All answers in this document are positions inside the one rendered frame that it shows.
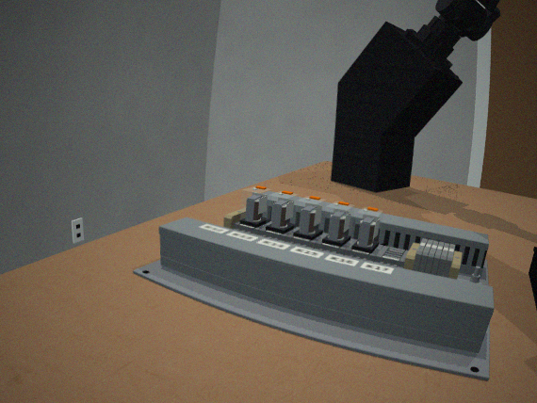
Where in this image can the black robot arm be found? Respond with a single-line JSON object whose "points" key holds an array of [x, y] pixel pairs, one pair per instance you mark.
{"points": [[463, 18]]}

